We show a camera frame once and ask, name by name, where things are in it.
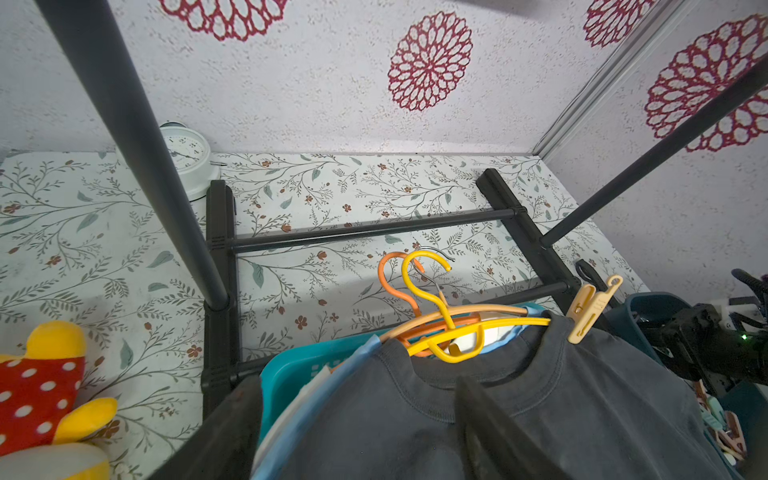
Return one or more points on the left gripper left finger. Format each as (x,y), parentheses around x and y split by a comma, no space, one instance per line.
(224,446)

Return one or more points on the beige clothespin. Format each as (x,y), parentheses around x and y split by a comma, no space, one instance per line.
(588,305)

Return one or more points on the white alarm clock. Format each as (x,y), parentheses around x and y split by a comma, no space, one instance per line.
(192,157)

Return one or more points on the dark teal clothespin bin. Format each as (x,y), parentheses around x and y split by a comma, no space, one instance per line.
(746,399)

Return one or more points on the yellow plastic hanger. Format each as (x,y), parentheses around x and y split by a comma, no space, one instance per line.
(454,334)

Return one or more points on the dark grey t-shirt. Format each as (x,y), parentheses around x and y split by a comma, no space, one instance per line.
(599,409)

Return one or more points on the yellow plush toy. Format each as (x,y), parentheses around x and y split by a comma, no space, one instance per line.
(42,427)

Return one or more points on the light blue garment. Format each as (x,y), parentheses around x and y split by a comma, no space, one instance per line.
(312,408)

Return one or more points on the teal laundry basket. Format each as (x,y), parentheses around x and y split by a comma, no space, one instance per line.
(287,373)

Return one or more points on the colourful clothespins pile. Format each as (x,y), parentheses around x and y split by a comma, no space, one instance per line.
(724,426)

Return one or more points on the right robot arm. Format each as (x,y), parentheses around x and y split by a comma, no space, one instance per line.
(709,343)

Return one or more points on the orange plastic hanger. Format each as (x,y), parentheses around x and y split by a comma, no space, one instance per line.
(422,307)

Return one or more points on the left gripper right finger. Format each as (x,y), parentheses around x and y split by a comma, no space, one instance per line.
(495,447)

